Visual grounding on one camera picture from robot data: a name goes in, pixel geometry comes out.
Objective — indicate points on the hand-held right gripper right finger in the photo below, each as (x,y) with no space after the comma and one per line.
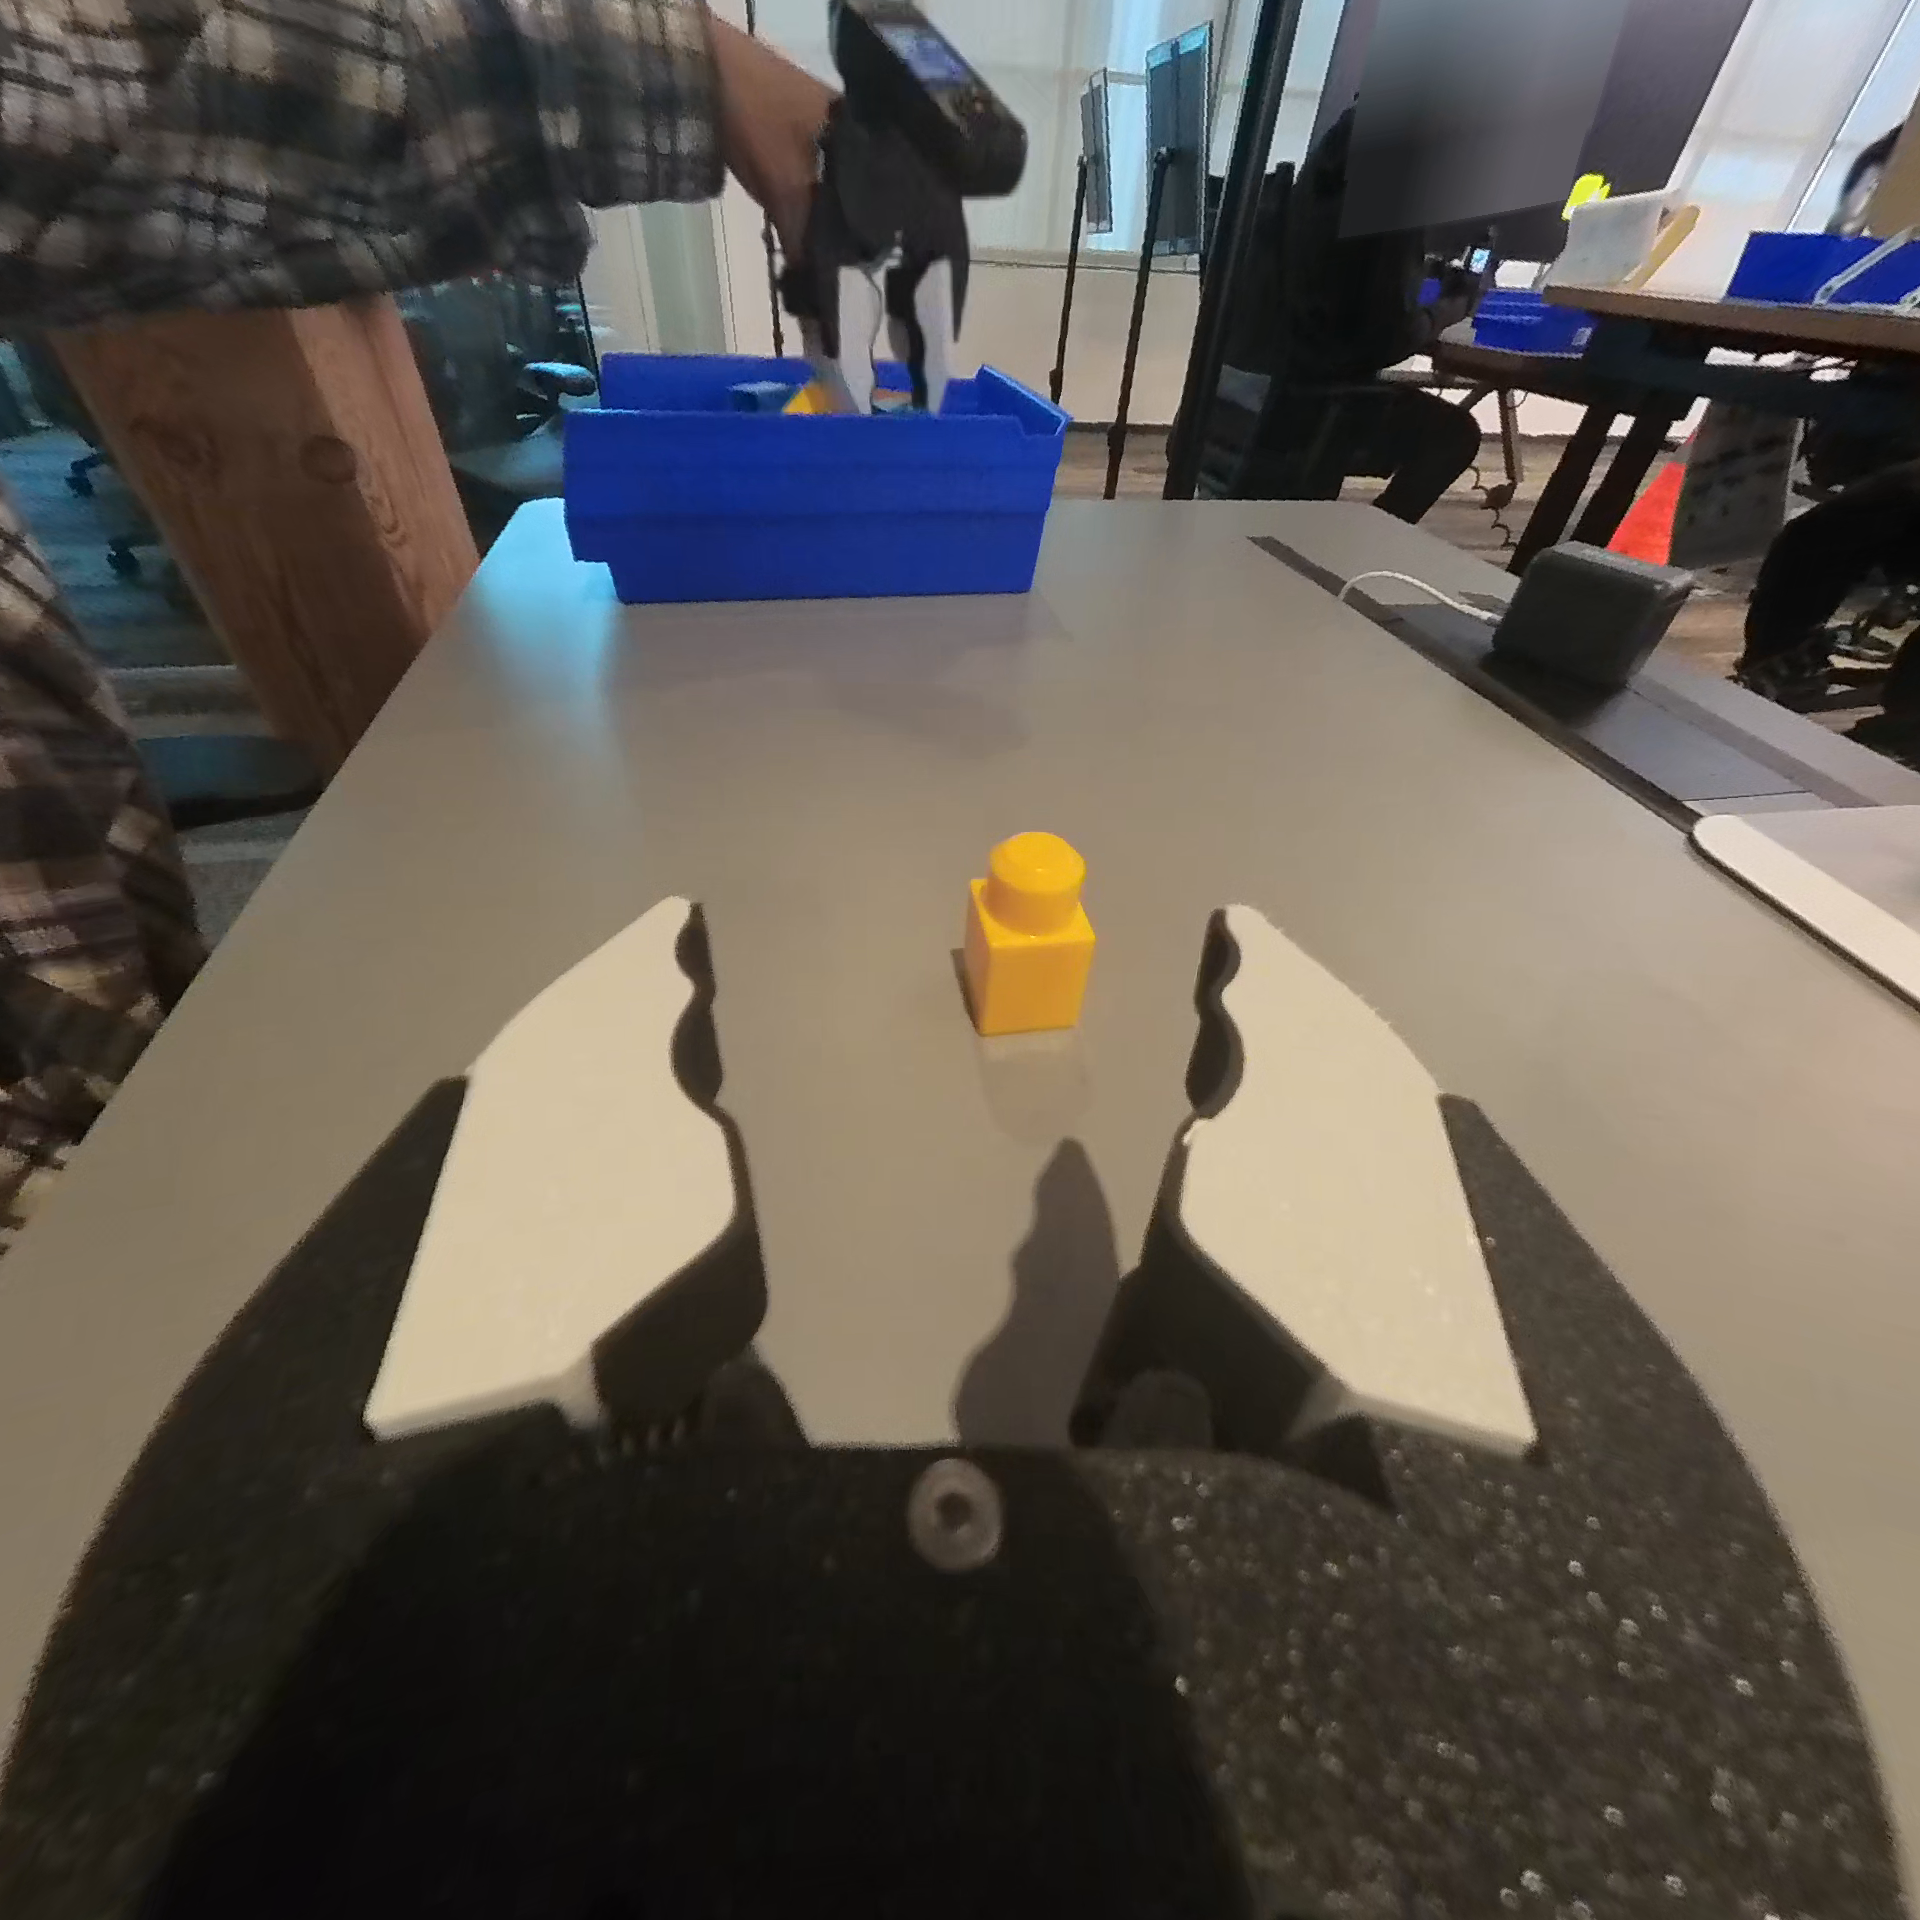
(1350,1213)

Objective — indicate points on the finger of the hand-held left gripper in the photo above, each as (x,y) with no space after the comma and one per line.
(853,338)
(932,329)

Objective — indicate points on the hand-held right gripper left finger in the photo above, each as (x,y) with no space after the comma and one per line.
(557,1200)

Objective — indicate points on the pile of coloured toy blocks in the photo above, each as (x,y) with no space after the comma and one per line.
(765,397)

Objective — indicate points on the blue plastic bin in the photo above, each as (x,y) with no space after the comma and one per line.
(811,510)

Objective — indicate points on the yellow one-stud block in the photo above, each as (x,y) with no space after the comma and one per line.
(1028,961)

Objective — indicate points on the person's left forearm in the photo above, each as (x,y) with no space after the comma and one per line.
(300,118)

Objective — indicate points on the person's left hand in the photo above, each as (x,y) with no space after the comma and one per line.
(774,129)

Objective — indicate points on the tablet floor stand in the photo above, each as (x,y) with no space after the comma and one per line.
(1179,134)
(1099,148)

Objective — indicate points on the black pole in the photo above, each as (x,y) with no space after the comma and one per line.
(1223,299)

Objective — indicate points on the person's plaid shirt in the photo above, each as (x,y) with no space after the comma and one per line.
(76,900)

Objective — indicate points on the blue storage bin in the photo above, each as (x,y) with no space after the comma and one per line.
(1529,322)
(1787,270)

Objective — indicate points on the dark grey box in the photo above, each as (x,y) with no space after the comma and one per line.
(1590,616)

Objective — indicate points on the white plastic device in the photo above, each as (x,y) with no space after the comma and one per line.
(1612,240)

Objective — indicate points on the orange traffic cone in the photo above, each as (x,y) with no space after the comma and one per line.
(1651,516)

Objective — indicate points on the black computer monitor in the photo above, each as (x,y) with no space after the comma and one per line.
(1680,89)

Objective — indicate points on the wooden office desk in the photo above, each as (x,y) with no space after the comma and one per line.
(1725,315)

